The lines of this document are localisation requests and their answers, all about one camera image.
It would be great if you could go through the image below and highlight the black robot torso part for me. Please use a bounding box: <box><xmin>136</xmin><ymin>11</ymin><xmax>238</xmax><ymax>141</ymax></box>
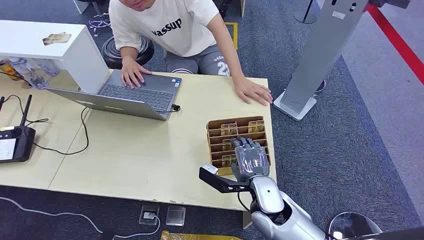
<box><xmin>326</xmin><ymin>211</ymin><xmax>424</xmax><ymax>240</ymax></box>

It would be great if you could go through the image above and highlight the black round stool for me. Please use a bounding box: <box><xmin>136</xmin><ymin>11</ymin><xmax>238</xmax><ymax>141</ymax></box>
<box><xmin>100</xmin><ymin>34</ymin><xmax>156</xmax><ymax>70</ymax></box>

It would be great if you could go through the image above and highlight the floor socket with plug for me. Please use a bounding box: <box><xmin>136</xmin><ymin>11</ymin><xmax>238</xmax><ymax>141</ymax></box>
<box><xmin>138</xmin><ymin>203</ymin><xmax>161</xmax><ymax>227</ymax></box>

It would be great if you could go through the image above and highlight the person's left hand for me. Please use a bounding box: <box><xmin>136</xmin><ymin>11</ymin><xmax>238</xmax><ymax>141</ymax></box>
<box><xmin>232</xmin><ymin>76</ymin><xmax>274</xmax><ymax>107</ymax></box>

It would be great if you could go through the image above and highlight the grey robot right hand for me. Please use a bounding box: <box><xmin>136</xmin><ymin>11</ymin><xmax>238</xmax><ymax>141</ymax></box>
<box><xmin>230</xmin><ymin>136</ymin><xmax>271</xmax><ymax>182</ymax></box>

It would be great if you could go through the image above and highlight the gold patterned card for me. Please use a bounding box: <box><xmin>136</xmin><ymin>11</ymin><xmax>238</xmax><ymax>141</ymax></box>
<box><xmin>220</xmin><ymin>121</ymin><xmax>239</xmax><ymax>136</ymax></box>
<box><xmin>247</xmin><ymin>120</ymin><xmax>266</xmax><ymax>134</ymax></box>
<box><xmin>42</xmin><ymin>32</ymin><xmax>72</xmax><ymax>47</ymax></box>
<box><xmin>221</xmin><ymin>154</ymin><xmax>237</xmax><ymax>168</ymax></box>
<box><xmin>222</xmin><ymin>138</ymin><xmax>237</xmax><ymax>152</ymax></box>

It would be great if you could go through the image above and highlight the clear plastic bottle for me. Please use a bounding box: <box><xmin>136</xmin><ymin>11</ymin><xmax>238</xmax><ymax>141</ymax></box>
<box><xmin>34</xmin><ymin>58</ymin><xmax>61</xmax><ymax>77</ymax></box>
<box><xmin>7</xmin><ymin>56</ymin><xmax>50</xmax><ymax>91</ymax></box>

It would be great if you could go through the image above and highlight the closed metal floor socket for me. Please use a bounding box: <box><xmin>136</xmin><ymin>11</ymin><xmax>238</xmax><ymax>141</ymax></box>
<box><xmin>165</xmin><ymin>205</ymin><xmax>187</xmax><ymax>227</ymax></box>

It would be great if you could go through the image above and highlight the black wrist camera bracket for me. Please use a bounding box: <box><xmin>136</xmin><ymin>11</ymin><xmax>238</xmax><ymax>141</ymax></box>
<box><xmin>198</xmin><ymin>166</ymin><xmax>253</xmax><ymax>195</ymax></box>

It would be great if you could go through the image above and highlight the yellow foil sheet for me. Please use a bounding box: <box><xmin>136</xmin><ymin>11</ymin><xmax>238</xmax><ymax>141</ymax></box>
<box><xmin>160</xmin><ymin>230</ymin><xmax>244</xmax><ymax>240</ymax></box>

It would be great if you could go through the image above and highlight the orange packet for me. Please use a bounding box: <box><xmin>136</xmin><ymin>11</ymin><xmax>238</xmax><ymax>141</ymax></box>
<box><xmin>0</xmin><ymin>59</ymin><xmax>23</xmax><ymax>82</ymax></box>

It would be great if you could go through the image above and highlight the white desk shelf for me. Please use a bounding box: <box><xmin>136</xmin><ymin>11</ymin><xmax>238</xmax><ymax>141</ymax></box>
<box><xmin>0</xmin><ymin>19</ymin><xmax>111</xmax><ymax>95</ymax></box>

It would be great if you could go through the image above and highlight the silver kiosk stand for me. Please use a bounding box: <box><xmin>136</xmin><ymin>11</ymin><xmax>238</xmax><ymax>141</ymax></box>
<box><xmin>272</xmin><ymin>0</ymin><xmax>370</xmax><ymax>122</ymax></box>

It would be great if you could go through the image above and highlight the long black cable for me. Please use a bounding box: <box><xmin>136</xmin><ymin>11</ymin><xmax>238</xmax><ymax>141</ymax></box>
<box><xmin>32</xmin><ymin>106</ymin><xmax>91</xmax><ymax>156</ymax></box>

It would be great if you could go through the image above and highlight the person's right hand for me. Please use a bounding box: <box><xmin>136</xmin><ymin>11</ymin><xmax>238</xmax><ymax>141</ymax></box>
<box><xmin>119</xmin><ymin>56</ymin><xmax>153</xmax><ymax>90</ymax></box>

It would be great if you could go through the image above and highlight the black remote controller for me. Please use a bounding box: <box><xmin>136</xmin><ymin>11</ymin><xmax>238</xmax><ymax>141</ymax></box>
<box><xmin>0</xmin><ymin>94</ymin><xmax>37</xmax><ymax>164</ymax></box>

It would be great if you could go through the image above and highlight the wooden card holder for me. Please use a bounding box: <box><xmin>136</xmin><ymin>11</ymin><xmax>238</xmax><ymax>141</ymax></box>
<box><xmin>206</xmin><ymin>115</ymin><xmax>272</xmax><ymax>177</ymax></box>

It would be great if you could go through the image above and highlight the yellow floor tape mark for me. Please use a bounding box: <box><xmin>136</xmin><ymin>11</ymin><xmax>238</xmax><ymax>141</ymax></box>
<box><xmin>224</xmin><ymin>21</ymin><xmax>239</xmax><ymax>51</ymax></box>

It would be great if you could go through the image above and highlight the grey laptop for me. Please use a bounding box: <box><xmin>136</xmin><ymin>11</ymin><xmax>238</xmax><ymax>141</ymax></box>
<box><xmin>44</xmin><ymin>69</ymin><xmax>183</xmax><ymax>122</ymax></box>

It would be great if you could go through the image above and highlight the chrome chair base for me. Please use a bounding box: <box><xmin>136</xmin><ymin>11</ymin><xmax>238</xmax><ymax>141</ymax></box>
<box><xmin>88</xmin><ymin>0</ymin><xmax>112</xmax><ymax>38</ymax></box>

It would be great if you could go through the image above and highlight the person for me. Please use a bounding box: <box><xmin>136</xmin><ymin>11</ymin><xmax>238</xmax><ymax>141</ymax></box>
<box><xmin>108</xmin><ymin>0</ymin><xmax>274</xmax><ymax>107</ymax></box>

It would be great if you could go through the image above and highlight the black stanchion base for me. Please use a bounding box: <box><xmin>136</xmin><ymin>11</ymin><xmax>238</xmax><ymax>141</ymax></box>
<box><xmin>293</xmin><ymin>0</ymin><xmax>319</xmax><ymax>25</ymax></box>

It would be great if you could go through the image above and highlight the black laptop plug cable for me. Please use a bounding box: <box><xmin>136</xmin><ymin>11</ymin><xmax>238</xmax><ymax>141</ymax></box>
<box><xmin>158</xmin><ymin>103</ymin><xmax>181</xmax><ymax>115</ymax></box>

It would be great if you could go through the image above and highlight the thin black cable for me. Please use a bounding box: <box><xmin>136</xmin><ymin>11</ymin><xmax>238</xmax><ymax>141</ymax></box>
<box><xmin>0</xmin><ymin>70</ymin><xmax>50</xmax><ymax>127</ymax></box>

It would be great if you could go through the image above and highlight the white floor cable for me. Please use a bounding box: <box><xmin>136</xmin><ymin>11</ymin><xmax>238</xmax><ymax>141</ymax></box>
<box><xmin>0</xmin><ymin>196</ymin><xmax>162</xmax><ymax>240</ymax></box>

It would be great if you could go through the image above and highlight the red floor tape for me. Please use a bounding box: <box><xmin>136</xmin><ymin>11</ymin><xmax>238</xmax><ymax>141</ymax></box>
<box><xmin>362</xmin><ymin>2</ymin><xmax>424</xmax><ymax>86</ymax></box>

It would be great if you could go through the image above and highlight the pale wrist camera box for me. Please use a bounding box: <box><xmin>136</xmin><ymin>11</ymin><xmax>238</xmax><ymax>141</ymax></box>
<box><xmin>202</xmin><ymin>163</ymin><xmax>220</xmax><ymax>175</ymax></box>

